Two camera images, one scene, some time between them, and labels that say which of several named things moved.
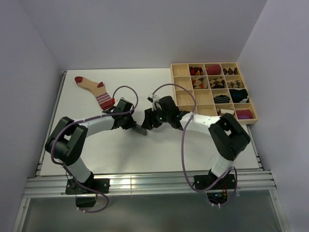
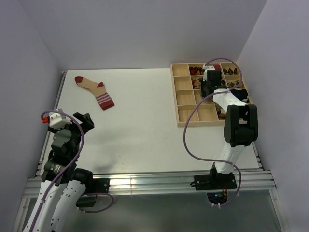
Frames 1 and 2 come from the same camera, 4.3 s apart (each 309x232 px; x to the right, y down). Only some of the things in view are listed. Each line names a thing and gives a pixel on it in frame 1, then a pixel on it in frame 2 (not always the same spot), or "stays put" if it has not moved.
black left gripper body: (128, 121) -> (76, 132)
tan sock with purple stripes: (98, 90) stays put
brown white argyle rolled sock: (230, 71) stays put
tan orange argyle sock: (200, 83) stays put
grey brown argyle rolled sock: (235, 84) stays put
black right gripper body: (158, 116) -> (204, 84)
